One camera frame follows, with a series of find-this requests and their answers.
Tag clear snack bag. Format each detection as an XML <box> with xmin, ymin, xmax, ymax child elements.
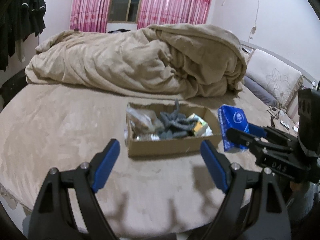
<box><xmin>126</xmin><ymin>107</ymin><xmax>163</xmax><ymax>134</ymax></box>

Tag right hand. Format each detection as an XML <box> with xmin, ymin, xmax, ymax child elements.
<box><xmin>290</xmin><ymin>181</ymin><xmax>303</xmax><ymax>192</ymax></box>

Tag beige blanket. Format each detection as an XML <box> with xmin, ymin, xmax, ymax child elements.
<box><xmin>25</xmin><ymin>23</ymin><xmax>247</xmax><ymax>100</ymax></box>

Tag right pink curtain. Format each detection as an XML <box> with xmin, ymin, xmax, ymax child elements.
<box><xmin>137</xmin><ymin>0</ymin><xmax>212</xmax><ymax>29</ymax></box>

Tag black hanging clothes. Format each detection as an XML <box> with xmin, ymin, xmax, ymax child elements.
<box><xmin>1</xmin><ymin>0</ymin><xmax>47</xmax><ymax>71</ymax></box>

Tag white bed headboard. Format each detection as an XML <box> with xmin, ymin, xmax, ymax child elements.
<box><xmin>240</xmin><ymin>40</ymin><xmax>319</xmax><ymax>87</ymax></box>

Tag bear tissue pack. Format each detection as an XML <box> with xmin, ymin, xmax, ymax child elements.
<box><xmin>187</xmin><ymin>113</ymin><xmax>213</xmax><ymax>137</ymax></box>

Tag cardboard box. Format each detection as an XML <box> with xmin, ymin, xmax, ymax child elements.
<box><xmin>126</xmin><ymin>101</ymin><xmax>222</xmax><ymax>158</ymax></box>

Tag beige bed sheet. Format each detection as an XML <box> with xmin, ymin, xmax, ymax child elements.
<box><xmin>0</xmin><ymin>82</ymin><xmax>286</xmax><ymax>238</ymax></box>

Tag white embroidered pillow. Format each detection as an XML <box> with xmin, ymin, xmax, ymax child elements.
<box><xmin>246</xmin><ymin>49</ymin><xmax>304</xmax><ymax>108</ymax></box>

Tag pink curtain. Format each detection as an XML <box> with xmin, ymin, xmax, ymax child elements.
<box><xmin>137</xmin><ymin>0</ymin><xmax>212</xmax><ymax>29</ymax></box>
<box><xmin>69</xmin><ymin>0</ymin><xmax>111</xmax><ymax>33</ymax></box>

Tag left pink curtain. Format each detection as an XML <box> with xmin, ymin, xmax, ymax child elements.
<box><xmin>69</xmin><ymin>0</ymin><xmax>111</xmax><ymax>33</ymax></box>

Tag window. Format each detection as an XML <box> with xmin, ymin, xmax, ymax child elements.
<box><xmin>108</xmin><ymin>0</ymin><xmax>140</xmax><ymax>23</ymax></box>

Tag black cable on bed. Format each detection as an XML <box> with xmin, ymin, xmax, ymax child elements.
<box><xmin>266</xmin><ymin>106</ymin><xmax>282</xmax><ymax>128</ymax></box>

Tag grey pillow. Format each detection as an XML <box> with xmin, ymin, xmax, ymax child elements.
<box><xmin>244</xmin><ymin>76</ymin><xmax>278</xmax><ymax>107</ymax></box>

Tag blue tissue pack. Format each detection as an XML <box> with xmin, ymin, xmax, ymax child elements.
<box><xmin>217</xmin><ymin>105</ymin><xmax>249</xmax><ymax>152</ymax></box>

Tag grey dotted gloves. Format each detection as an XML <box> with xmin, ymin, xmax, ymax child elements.
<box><xmin>158</xmin><ymin>99</ymin><xmax>196</xmax><ymax>140</ymax></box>

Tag cotton swab bag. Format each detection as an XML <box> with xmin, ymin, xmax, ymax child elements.
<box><xmin>135</xmin><ymin>133</ymin><xmax>160</xmax><ymax>141</ymax></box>

